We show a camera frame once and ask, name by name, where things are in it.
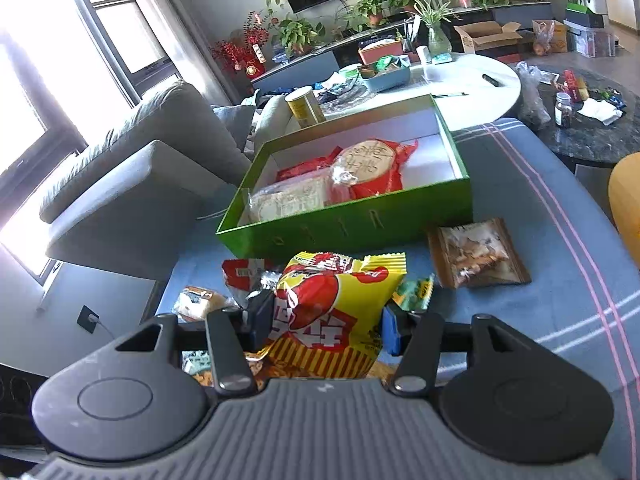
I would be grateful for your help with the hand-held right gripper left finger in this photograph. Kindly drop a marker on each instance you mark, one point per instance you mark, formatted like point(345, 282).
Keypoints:
point(260, 320)

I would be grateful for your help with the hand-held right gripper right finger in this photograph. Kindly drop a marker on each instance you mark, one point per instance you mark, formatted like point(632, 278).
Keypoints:
point(392, 332)

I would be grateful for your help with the yellow red snack bag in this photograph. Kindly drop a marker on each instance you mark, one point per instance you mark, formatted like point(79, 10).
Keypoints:
point(325, 310)

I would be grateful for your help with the green peanut snack bag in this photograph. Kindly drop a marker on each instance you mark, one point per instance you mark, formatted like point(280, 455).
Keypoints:
point(197, 362)

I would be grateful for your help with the green cardboard box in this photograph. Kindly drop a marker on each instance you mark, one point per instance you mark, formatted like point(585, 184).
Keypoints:
point(350, 230)

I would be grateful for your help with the brown snack packet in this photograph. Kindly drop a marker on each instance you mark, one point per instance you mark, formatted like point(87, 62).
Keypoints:
point(475, 255)

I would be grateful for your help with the pale cracker packet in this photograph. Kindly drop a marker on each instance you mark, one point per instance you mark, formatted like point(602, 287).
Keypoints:
point(290, 202)

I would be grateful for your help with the red round cracker packet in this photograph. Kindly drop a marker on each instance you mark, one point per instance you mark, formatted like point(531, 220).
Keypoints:
point(380, 170)

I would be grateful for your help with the small green snack packet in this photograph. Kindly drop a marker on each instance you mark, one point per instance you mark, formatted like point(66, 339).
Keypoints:
point(412, 292)

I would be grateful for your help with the small red white packet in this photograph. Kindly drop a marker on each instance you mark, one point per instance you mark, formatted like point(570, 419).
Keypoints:
point(242, 272)

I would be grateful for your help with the bread packet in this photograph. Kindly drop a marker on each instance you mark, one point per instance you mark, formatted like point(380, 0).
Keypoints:
point(200, 304)

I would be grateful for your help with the blue striped cloth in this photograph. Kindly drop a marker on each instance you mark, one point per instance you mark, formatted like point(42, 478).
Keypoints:
point(525, 335)

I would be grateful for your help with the grey blue cushion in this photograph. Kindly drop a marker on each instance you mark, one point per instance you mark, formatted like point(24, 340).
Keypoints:
point(235, 125)

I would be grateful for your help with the light grey cushion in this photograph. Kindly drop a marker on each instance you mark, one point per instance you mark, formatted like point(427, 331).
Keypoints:
point(272, 122)

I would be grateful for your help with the grey sofa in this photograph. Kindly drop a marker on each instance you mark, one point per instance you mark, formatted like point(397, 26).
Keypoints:
point(125, 175)

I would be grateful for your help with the yellow can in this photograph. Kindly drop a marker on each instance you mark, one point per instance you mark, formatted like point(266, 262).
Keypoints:
point(306, 107)

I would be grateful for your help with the pile of small packets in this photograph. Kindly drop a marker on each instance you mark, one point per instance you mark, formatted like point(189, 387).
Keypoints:
point(342, 90)

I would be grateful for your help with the black pen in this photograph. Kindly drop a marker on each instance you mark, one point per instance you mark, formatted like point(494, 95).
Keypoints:
point(450, 94)

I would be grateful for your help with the white round coffee table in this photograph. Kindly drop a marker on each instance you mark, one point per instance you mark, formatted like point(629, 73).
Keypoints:
point(470, 100)

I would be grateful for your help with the blue basket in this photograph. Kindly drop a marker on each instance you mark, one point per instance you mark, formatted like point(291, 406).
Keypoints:
point(387, 81)

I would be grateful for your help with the grey television cabinet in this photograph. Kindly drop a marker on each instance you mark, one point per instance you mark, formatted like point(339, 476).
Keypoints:
point(310, 62)

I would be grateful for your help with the yellow round stool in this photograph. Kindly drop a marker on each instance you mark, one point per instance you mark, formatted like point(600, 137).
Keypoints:
point(627, 205)

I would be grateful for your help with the red berry decoration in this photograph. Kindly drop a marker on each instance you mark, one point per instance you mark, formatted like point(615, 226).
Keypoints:
point(240, 50)

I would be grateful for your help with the black remote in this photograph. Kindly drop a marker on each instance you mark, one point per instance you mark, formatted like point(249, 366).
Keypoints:
point(493, 80)

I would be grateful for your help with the clear plastic bag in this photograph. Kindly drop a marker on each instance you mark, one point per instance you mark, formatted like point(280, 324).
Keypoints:
point(532, 97)

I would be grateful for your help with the dark round marble table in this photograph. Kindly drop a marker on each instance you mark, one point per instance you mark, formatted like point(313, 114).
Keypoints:
point(590, 140)

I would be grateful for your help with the teal packet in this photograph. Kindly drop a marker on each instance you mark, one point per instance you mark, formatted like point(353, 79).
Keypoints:
point(441, 58)

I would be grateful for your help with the dark glass jar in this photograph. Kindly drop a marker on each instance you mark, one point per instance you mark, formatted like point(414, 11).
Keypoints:
point(563, 112)

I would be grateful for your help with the white cup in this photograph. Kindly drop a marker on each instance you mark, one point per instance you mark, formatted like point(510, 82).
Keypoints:
point(423, 55)

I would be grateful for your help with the red box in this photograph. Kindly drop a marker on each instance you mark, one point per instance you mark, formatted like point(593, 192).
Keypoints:
point(380, 52)

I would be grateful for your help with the row of green potted plants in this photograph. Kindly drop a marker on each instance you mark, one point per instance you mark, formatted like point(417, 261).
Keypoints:
point(295, 32)

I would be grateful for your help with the spider plant in glass vase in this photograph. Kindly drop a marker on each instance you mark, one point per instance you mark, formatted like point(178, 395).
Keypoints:
point(439, 40)

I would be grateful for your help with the white curtain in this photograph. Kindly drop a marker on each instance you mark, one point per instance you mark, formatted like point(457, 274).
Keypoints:
point(190, 25)

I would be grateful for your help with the white crumpled paper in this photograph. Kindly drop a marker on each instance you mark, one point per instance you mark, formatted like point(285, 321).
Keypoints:
point(602, 111)

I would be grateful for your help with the red yellow flat packet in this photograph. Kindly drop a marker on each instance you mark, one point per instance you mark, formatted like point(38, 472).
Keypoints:
point(575, 85)

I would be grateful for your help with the brown cardboard box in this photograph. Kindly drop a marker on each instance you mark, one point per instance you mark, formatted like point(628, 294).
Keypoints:
point(487, 40)

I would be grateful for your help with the dark framed window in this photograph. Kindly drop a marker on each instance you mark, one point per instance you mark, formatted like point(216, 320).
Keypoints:
point(115, 10)

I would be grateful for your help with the clear storage box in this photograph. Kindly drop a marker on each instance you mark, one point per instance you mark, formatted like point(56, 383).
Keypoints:
point(590, 40)

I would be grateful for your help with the green black box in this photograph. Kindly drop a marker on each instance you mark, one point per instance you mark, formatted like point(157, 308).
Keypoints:
point(585, 15)

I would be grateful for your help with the black wall socket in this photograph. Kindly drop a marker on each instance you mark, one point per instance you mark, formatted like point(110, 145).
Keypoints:
point(87, 320)

